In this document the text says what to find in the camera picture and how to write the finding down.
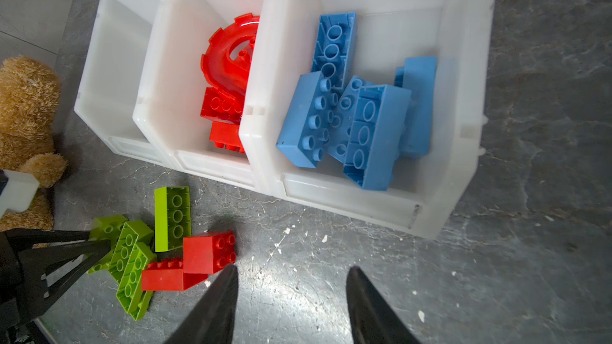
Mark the red curved lego piece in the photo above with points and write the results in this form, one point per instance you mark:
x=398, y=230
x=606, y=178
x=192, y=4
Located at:
x=226, y=64

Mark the green lego brick pair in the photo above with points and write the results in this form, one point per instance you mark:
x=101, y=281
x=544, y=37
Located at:
x=131, y=256

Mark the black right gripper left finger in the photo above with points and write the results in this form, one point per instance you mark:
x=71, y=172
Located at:
x=212, y=319

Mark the red square lego brick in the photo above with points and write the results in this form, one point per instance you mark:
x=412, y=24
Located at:
x=208, y=253

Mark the blue lego brick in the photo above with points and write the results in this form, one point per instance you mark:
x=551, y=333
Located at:
x=365, y=133
x=334, y=48
x=418, y=75
x=307, y=124

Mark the white middle plastic bin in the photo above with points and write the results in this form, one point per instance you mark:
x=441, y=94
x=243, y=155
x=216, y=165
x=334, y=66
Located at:
x=172, y=89

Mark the brown plush teddy bear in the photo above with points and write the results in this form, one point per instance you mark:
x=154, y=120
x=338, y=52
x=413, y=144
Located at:
x=30, y=94

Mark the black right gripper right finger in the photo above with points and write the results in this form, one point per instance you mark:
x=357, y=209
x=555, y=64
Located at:
x=371, y=317

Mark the white left plastic bin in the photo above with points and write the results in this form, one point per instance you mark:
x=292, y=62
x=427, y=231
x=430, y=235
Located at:
x=110, y=81

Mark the red small lego brick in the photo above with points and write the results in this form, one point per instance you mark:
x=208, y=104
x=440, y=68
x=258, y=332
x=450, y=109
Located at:
x=169, y=275

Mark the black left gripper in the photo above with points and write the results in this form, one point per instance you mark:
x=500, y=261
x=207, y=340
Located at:
x=33, y=280

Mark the green long lego brick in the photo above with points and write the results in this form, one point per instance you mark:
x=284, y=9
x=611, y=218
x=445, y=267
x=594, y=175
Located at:
x=172, y=217

